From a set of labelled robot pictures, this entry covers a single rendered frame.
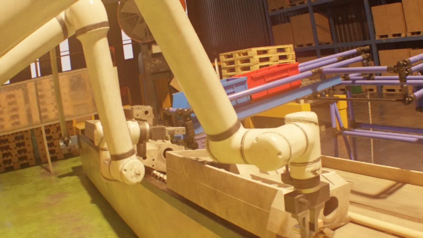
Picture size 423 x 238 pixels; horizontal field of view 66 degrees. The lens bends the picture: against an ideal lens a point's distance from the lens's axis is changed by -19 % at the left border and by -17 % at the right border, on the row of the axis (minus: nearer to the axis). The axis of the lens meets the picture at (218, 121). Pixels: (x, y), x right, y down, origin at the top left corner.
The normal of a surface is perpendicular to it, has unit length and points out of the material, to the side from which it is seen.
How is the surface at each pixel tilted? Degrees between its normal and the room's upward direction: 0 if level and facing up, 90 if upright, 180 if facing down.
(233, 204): 80
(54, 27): 90
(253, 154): 90
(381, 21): 90
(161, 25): 112
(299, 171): 90
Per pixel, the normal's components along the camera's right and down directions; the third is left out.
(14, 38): 0.77, 0.63
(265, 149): -0.62, 0.17
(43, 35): 0.64, 0.01
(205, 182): -0.88, 0.03
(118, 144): 0.25, 0.14
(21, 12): 0.86, 0.32
